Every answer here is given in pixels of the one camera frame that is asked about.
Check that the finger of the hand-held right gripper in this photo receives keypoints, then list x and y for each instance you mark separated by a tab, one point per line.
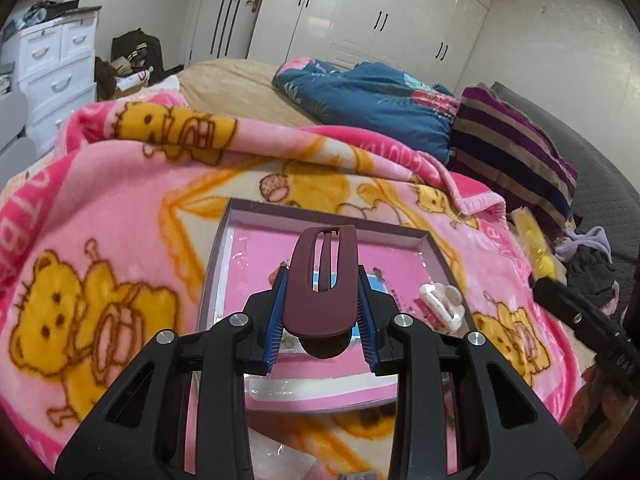
565	305

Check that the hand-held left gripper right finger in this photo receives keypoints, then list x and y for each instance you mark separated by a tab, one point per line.
367	320

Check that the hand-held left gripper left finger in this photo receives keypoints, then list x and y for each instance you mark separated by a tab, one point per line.
277	320

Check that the maroon hair clip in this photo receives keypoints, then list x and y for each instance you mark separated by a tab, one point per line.
322	310

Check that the white claw hair clip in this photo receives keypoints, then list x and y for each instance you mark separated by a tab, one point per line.
437	305

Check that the shallow cardboard box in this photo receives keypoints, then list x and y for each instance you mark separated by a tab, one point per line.
215	260

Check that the pile of clothes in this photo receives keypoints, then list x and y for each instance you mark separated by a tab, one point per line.
590	265

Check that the yellow plush item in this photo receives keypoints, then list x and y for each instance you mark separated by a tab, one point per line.
537	245

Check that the pink book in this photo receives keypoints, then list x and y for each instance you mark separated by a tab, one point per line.
250	260

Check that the earring card in plastic bag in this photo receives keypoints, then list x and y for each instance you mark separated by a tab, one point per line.
290	455

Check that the grey padded headboard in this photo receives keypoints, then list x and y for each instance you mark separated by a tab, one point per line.
590	160

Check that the purple striped pillow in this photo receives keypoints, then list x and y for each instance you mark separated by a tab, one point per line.
510	150

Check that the pink bear printed blanket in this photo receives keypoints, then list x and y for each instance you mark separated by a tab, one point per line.
125	210

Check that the blue floral quilt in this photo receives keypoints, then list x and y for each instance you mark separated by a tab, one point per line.
375	105

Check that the beige bed sheet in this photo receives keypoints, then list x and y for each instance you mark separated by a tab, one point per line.
235	90

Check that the black bag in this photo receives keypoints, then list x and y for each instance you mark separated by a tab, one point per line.
135	50

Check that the white wardrobe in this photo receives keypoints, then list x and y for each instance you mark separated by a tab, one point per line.
375	10

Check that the white door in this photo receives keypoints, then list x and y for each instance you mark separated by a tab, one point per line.
210	15

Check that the white drawer cabinet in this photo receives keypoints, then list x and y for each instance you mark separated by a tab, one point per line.
55	75

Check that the grey scalloped bed frame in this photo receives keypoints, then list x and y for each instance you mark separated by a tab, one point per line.
15	130

